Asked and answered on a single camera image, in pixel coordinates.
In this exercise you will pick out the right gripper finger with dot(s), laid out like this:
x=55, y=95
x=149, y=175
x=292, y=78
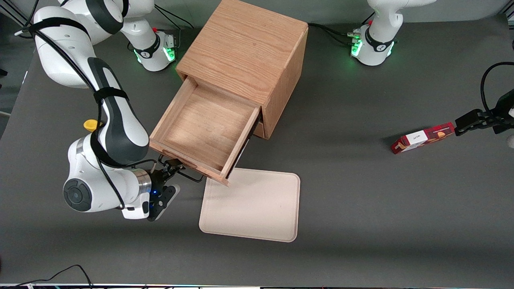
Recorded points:
x=172, y=162
x=170, y=172

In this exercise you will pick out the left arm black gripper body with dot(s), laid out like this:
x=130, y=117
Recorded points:
x=503, y=107

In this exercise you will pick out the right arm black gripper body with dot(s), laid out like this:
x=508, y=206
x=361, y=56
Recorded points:
x=157, y=182

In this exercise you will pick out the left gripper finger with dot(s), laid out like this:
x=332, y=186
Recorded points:
x=476, y=127
x=470, y=118

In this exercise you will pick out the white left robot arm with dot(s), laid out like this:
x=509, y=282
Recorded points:
x=377, y=36

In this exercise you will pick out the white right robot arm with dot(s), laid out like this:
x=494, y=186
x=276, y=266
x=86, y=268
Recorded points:
x=116, y=132

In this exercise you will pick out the oak lower drawer front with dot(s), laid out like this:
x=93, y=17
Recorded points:
x=260, y=130

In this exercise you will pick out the oak wooden drawer cabinet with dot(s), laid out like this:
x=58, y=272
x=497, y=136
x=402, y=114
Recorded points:
x=249, y=44

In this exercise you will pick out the red snack box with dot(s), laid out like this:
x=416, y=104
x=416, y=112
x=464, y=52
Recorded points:
x=421, y=138

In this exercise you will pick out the beige plastic tray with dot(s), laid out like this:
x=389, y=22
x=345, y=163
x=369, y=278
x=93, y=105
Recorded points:
x=253, y=208

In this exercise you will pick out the yellow lemon-shaped object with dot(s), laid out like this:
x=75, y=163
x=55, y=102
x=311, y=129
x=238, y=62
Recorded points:
x=90, y=124

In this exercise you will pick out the dark grey table mat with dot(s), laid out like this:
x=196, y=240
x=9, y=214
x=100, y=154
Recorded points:
x=361, y=200

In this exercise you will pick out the aluminium frame rail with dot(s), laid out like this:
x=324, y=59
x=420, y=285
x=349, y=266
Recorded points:
x=16, y=12

